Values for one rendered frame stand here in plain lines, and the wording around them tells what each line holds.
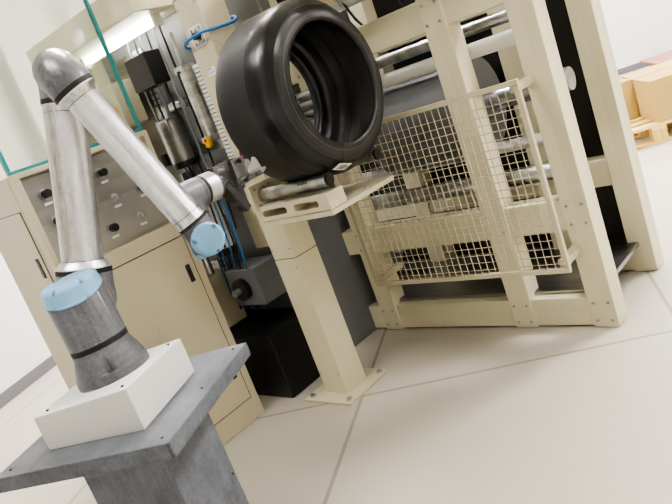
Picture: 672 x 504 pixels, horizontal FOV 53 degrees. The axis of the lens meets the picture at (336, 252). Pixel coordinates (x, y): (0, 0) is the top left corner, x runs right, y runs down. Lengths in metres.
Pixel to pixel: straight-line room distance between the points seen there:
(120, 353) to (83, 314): 0.13
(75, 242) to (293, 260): 0.98
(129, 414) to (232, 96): 1.06
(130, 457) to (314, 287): 1.27
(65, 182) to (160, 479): 0.81
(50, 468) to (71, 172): 0.75
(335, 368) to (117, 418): 1.26
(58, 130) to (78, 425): 0.76
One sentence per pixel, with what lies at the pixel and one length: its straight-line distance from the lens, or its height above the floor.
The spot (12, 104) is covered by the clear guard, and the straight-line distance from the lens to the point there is 2.55.
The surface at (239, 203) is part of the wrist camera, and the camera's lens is 2.07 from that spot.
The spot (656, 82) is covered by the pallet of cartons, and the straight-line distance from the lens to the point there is 5.33.
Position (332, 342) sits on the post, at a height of 0.24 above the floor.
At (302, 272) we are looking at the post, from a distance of 2.62.
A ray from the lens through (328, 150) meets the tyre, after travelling 2.21.
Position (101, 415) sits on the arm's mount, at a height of 0.66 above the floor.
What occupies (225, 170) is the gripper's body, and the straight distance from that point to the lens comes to 2.05.
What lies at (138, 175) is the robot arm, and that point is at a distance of 1.80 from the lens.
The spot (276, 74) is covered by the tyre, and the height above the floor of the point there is 1.27.
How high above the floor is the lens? 1.19
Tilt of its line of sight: 13 degrees down
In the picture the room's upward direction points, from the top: 20 degrees counter-clockwise
